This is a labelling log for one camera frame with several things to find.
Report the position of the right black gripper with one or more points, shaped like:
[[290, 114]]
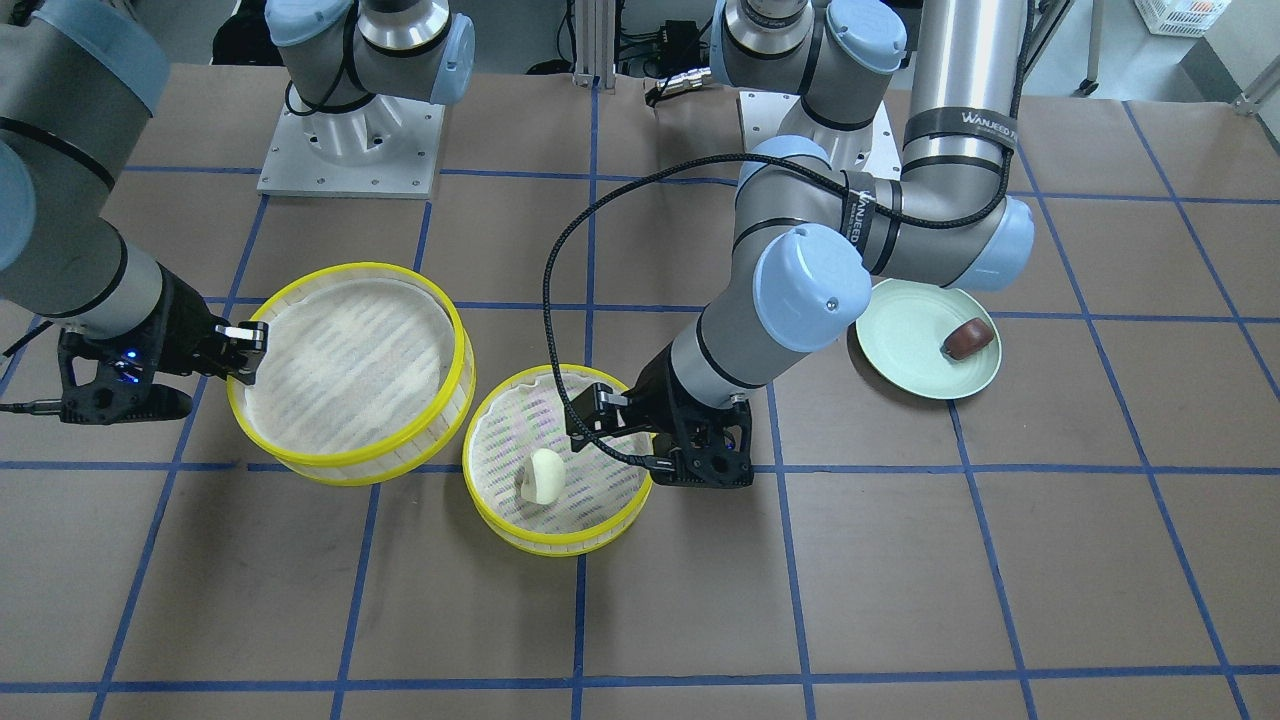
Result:
[[183, 314]]

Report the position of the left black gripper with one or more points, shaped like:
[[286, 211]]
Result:
[[652, 396]]

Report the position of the white bun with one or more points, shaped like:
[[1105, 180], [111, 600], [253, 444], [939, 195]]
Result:
[[542, 477]]

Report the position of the yellow steamer layer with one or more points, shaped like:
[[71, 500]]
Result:
[[369, 373], [602, 497]]

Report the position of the brown bun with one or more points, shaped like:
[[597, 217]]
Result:
[[968, 339]]

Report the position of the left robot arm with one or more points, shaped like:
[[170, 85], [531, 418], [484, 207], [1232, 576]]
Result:
[[811, 230]]

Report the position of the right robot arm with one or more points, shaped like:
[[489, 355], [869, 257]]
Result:
[[81, 79]]

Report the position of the light green plate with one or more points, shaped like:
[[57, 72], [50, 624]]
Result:
[[902, 331]]

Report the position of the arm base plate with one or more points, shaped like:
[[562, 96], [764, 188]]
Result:
[[872, 148], [387, 150]]

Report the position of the aluminium frame post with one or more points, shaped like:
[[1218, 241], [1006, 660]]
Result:
[[595, 44]]

